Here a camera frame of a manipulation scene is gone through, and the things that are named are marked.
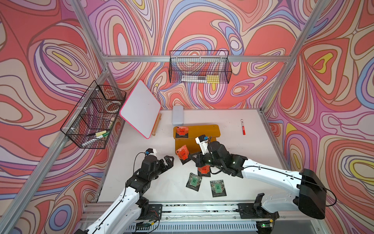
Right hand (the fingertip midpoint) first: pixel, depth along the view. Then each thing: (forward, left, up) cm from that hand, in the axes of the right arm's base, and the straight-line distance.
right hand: (190, 160), depth 75 cm
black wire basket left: (+15, +52, +14) cm, 55 cm away
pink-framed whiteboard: (+25, +27, +14) cm, 39 cm away
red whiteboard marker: (+33, -41, -16) cm, 55 cm away
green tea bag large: (-10, -15, -16) cm, 24 cm away
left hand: (+3, +12, -7) cm, 14 cm away
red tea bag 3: (0, -8, -16) cm, 18 cm away
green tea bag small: (-6, -1, -16) cm, 17 cm away
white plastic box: (+45, +9, -14) cm, 48 cm away
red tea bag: (+19, +5, -1) cm, 20 cm away
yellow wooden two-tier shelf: (+20, -14, -2) cm, 25 cm away
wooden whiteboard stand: (+34, +24, -10) cm, 43 cm away
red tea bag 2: (+3, +4, +1) cm, 5 cm away
